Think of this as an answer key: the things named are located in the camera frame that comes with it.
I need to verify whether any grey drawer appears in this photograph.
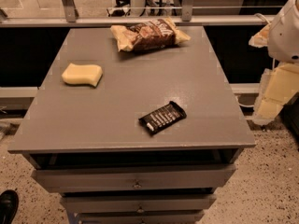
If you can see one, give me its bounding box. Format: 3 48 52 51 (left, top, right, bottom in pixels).
32 164 235 193
78 210 204 224
61 194 216 213

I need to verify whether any black shoe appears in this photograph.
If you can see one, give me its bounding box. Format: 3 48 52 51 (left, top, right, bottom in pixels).
0 189 19 224

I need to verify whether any white cable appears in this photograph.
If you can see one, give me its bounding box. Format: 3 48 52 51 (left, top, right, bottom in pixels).
254 12 271 25

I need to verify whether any metal window railing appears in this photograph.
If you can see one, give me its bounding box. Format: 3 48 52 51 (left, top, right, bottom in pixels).
0 0 284 27

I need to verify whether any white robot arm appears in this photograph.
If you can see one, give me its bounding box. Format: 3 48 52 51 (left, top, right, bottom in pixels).
249 0 299 125

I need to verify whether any bottom grey drawer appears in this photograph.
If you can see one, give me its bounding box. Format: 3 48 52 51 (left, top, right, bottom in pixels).
78 210 204 224

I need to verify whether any grey drawer cabinet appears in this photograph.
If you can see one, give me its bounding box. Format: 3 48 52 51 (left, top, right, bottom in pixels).
7 26 257 224

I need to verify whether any top grey drawer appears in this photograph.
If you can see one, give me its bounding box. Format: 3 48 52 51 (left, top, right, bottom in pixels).
32 164 235 193

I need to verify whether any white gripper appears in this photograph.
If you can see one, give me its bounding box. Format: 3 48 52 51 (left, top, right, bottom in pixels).
249 24 299 125

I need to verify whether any middle grey drawer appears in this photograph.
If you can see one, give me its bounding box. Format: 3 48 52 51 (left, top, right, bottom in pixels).
61 194 216 213

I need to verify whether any brown snack bag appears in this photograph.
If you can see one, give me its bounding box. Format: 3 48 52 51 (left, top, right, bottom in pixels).
110 17 191 52

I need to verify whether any yellow sponge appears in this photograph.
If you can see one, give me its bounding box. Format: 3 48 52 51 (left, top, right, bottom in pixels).
62 63 103 87

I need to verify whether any black candy bar wrapper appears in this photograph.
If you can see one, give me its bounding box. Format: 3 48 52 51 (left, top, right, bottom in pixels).
138 101 187 135

